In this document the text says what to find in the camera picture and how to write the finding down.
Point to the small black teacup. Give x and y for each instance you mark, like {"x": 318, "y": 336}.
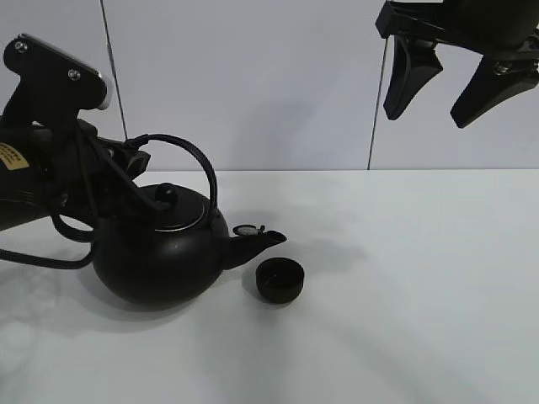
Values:
{"x": 279, "y": 280}

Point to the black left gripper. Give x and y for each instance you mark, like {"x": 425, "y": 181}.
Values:
{"x": 87, "y": 176}

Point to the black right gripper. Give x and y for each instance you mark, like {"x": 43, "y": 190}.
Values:
{"x": 504, "y": 32}

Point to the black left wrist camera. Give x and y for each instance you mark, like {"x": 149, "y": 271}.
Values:
{"x": 54, "y": 86}

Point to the black round teapot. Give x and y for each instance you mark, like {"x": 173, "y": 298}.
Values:
{"x": 163, "y": 244}

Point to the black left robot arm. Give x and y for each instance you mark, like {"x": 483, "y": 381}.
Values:
{"x": 21, "y": 175}

